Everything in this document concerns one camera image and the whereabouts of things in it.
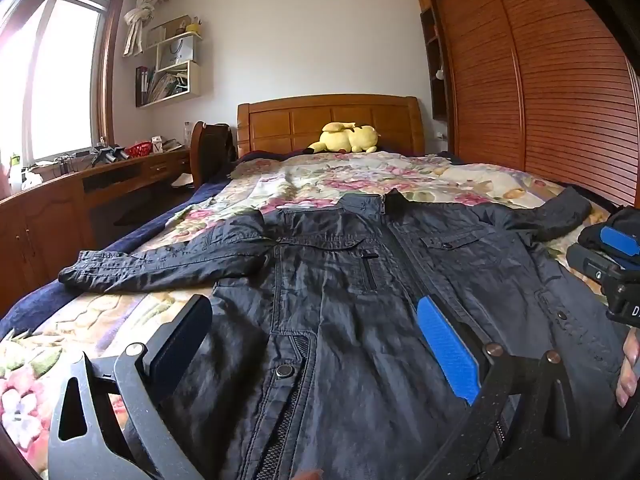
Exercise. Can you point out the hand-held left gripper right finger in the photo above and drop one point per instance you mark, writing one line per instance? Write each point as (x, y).
(445, 345)

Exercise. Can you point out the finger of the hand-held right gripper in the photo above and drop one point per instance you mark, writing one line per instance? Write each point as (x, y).
(620, 241)

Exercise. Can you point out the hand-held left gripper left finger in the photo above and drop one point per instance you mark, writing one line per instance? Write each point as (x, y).
(175, 345)

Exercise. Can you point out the black jacket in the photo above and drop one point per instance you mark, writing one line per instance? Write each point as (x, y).
(340, 320)

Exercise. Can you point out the person's right hand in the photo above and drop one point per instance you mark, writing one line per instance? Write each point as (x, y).
(629, 370)

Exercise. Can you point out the wooden desk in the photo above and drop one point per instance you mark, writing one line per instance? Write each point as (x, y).
(55, 210)

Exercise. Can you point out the wooden louvred wardrobe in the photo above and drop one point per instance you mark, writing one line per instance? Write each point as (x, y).
(550, 70)

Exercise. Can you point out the wooden chair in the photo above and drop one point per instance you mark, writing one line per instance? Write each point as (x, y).
(198, 155)

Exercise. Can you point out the red basket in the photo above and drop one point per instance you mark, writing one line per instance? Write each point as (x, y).
(139, 149)

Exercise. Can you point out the white carton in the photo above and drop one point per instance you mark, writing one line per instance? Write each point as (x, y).
(157, 145)

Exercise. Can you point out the black tool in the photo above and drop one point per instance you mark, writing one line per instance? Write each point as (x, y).
(107, 154)

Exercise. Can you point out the floral quilt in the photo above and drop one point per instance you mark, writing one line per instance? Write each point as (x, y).
(310, 175)

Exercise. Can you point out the yellow plush toy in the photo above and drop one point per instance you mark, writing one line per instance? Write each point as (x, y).
(345, 137)

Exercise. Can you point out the wooden headboard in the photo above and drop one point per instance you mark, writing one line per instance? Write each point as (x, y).
(300, 120)

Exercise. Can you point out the window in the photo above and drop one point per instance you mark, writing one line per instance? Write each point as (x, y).
(65, 75)

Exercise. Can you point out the white paper bag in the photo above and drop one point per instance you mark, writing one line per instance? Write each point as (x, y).
(177, 52)

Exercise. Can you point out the tied beige curtain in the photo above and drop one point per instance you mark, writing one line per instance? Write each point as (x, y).
(142, 15)

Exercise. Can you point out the white wall shelf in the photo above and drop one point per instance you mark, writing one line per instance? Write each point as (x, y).
(192, 80)

